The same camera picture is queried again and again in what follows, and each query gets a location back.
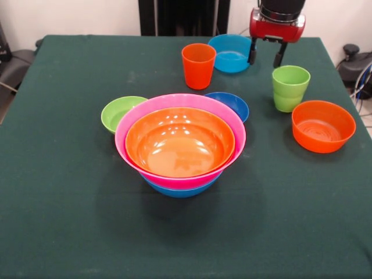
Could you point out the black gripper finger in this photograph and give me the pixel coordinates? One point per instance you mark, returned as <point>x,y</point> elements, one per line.
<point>279,59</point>
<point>252,56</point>

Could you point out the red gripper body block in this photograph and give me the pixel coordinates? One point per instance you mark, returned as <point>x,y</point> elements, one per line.
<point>276,31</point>

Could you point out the green cup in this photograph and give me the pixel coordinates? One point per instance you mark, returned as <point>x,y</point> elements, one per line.
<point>287,97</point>

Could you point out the large pink bowl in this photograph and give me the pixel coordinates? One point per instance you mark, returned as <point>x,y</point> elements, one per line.
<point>186,100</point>

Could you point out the large orange bowl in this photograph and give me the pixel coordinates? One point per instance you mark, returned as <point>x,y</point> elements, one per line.
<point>180,145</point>
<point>130,158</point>

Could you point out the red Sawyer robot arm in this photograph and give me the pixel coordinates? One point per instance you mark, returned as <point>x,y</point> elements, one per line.
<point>282,7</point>

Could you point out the small light blue bowl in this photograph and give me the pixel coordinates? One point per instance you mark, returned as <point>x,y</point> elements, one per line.
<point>232,62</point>

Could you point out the dark blue bowl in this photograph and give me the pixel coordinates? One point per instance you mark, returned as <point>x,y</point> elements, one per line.
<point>235,104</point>

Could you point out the orange cup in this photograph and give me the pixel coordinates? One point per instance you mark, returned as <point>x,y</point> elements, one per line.
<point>197,72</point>

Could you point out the small orange bowl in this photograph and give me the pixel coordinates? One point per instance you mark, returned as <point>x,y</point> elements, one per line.
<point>322,139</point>

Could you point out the green bowl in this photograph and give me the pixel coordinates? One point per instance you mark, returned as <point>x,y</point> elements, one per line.
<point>113,113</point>

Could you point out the large light blue bowl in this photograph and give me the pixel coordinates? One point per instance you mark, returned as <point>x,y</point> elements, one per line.
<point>180,193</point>

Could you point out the dark green table cloth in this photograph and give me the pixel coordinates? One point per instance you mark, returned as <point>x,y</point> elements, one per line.
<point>276,232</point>

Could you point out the grey pedestal foot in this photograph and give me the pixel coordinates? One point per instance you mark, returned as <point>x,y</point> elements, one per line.
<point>353,65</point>
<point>14,67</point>

